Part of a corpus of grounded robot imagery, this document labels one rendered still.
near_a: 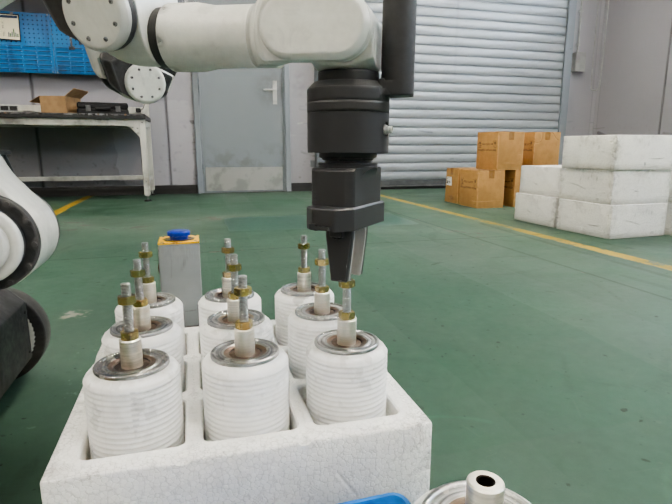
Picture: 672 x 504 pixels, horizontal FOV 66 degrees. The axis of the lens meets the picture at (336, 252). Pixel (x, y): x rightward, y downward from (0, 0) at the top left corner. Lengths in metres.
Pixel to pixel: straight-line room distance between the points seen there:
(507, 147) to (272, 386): 3.90
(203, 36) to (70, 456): 0.45
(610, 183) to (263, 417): 2.67
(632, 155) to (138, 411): 2.84
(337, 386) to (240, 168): 5.16
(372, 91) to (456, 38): 5.94
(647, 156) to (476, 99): 3.60
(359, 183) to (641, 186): 2.72
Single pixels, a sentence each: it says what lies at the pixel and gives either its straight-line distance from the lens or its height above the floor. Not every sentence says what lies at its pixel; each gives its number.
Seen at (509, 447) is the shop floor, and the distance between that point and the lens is 0.93.
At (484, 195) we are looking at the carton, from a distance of 4.27.
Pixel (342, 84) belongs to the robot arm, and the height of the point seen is 0.54.
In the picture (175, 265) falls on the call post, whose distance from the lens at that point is 0.94.
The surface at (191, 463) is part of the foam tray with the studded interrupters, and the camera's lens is 0.56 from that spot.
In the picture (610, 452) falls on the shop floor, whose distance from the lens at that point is 0.98.
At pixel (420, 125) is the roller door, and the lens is 6.17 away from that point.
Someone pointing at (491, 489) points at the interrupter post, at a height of 0.28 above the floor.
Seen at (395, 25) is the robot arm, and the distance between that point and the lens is 0.56.
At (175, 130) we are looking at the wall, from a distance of 5.66.
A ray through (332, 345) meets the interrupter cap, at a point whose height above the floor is 0.25.
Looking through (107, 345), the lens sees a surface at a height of 0.24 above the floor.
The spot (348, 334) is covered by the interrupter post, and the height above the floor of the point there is 0.27.
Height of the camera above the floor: 0.48
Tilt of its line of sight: 12 degrees down
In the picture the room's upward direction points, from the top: straight up
